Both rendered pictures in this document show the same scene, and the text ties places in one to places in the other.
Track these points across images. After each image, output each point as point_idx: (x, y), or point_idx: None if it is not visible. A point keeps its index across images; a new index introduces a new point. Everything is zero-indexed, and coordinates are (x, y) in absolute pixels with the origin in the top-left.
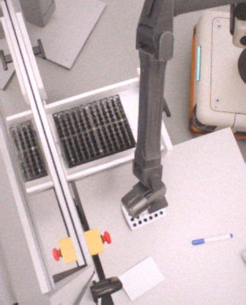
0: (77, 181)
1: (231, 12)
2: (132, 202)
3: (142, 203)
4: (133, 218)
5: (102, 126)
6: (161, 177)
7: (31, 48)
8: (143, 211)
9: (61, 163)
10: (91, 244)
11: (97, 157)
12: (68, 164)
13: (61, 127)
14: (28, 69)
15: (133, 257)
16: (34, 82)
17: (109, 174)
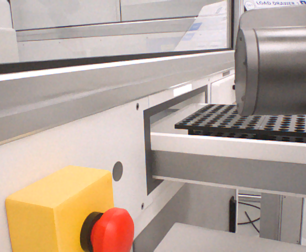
0: (178, 228)
1: None
2: (270, 16)
3: None
4: (245, 71)
5: (287, 116)
6: None
7: (232, 77)
8: None
9: (160, 60)
10: (45, 182)
11: (244, 130)
12: (177, 123)
13: (210, 108)
14: (211, 52)
15: None
16: (209, 52)
17: (258, 249)
